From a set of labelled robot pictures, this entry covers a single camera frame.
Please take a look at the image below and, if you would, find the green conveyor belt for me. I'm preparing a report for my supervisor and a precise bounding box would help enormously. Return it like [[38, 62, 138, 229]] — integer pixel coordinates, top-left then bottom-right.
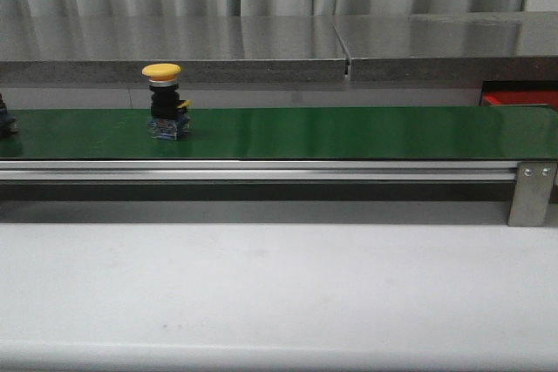
[[1, 106, 557, 160]]

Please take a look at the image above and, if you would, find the red plastic tray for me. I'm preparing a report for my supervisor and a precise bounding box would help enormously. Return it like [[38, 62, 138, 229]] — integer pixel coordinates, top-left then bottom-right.
[[480, 91, 558, 110]]

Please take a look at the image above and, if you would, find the grey stone counter slab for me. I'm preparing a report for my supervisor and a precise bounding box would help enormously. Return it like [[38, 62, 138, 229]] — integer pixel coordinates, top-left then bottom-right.
[[1, 17, 347, 85]]

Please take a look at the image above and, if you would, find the aluminium conveyor frame rail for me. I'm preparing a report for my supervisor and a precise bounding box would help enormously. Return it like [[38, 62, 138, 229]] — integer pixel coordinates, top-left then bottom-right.
[[1, 159, 519, 181]]

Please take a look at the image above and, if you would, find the steel conveyor support bracket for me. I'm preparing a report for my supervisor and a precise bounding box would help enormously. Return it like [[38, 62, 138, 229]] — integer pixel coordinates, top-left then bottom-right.
[[507, 161, 557, 227]]

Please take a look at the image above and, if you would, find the right grey stone slab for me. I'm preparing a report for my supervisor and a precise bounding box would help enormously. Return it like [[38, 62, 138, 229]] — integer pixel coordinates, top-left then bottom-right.
[[334, 11, 557, 83]]

